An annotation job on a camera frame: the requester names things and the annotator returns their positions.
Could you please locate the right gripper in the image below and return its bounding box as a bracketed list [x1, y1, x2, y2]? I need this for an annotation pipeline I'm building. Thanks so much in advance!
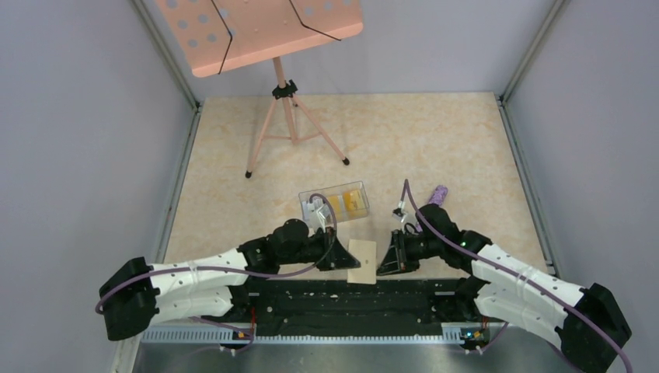
[377, 228, 443, 275]

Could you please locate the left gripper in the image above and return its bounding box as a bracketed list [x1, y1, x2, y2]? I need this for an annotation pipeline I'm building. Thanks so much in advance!
[279, 226, 360, 271]

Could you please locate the yellow credit card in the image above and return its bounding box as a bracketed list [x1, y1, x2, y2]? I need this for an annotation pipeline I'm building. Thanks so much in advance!
[327, 190, 368, 222]

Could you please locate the clear plastic card box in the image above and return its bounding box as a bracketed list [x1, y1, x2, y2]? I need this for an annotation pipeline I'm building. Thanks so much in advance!
[298, 181, 370, 230]

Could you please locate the purple glitter microphone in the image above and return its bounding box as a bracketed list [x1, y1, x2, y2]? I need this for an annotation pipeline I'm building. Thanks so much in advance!
[427, 185, 448, 207]

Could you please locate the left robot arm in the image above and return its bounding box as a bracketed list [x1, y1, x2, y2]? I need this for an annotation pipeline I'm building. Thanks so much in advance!
[95, 219, 361, 341]

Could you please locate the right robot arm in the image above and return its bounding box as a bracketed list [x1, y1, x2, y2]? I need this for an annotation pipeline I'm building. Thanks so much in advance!
[376, 204, 632, 372]

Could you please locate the white grey credit card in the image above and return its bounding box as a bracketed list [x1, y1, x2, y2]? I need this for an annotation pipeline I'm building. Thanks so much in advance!
[302, 199, 331, 230]

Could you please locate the pink music stand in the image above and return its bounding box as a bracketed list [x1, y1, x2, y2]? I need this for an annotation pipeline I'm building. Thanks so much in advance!
[156, 1, 364, 178]

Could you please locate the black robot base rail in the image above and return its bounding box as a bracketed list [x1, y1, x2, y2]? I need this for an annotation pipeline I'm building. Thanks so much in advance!
[203, 278, 496, 337]

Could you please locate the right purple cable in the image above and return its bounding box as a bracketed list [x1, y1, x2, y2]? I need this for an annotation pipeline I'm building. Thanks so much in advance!
[401, 179, 634, 373]

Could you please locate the purple cable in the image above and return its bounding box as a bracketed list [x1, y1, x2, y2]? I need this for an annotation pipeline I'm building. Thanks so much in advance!
[95, 193, 339, 316]
[401, 179, 634, 373]

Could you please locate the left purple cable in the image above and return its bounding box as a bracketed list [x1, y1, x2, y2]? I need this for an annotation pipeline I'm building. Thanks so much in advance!
[95, 193, 339, 316]

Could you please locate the grey slotted cable duct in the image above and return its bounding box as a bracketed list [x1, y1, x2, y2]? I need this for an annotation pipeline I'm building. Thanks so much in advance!
[140, 323, 478, 346]

